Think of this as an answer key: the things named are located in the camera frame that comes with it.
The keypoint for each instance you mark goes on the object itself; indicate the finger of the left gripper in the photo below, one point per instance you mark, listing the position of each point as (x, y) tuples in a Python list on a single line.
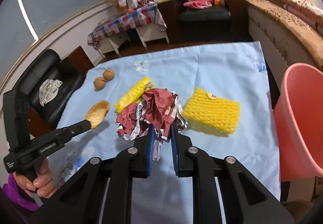
[(78, 128)]

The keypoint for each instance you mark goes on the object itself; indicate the maroon foil wrapper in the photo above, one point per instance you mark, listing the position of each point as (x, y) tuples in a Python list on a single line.
[(157, 107)]

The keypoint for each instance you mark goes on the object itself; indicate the bed with brown cover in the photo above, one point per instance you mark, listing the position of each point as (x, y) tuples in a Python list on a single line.
[(285, 38)]

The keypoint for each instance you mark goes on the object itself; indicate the walnut shell half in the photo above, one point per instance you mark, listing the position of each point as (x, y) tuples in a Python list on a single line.
[(97, 113)]

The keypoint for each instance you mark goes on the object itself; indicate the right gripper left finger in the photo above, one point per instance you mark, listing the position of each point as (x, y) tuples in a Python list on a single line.
[(150, 147)]

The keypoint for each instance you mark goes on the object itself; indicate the purple sleeve forearm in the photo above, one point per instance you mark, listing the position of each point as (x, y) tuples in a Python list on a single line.
[(23, 204)]

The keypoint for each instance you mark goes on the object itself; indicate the yellow foam net roll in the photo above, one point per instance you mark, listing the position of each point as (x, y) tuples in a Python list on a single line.
[(133, 95)]

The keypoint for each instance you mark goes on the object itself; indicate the yellow foam net sleeve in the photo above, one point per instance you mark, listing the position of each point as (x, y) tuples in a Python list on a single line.
[(209, 109)]

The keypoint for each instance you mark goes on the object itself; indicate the brown walnut left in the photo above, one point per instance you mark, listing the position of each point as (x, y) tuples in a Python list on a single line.
[(99, 83)]

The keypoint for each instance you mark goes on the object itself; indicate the black leather sofa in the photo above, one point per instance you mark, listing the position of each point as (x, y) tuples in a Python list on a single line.
[(48, 65)]

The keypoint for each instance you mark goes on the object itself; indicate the rolled floral quilt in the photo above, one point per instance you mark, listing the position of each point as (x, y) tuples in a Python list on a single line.
[(304, 10)]

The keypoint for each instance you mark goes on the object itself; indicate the plaid covered side table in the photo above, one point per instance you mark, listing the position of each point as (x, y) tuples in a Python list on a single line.
[(140, 17)]

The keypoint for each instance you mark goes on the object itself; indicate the white cloth on sofa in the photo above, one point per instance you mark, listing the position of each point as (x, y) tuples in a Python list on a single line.
[(48, 91)]

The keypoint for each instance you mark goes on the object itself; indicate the brown walnut right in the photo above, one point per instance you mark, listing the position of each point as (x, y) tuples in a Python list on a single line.
[(108, 74)]

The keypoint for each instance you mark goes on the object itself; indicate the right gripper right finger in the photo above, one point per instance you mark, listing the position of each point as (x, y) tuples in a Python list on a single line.
[(174, 148)]

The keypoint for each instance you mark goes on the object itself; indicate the left hand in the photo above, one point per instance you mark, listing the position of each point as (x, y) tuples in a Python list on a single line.
[(43, 185)]

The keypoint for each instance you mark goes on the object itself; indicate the brown walnut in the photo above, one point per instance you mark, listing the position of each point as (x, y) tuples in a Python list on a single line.
[(108, 74), (99, 83)]

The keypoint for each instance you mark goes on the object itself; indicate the pink plastic bucket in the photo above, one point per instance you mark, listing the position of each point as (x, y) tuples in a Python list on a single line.
[(298, 119)]

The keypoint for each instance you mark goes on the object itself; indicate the black leather armchair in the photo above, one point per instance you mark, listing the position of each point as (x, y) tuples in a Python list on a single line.
[(204, 20)]

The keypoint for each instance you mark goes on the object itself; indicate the light blue floral tablecloth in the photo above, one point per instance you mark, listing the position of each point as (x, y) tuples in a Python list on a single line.
[(233, 71)]

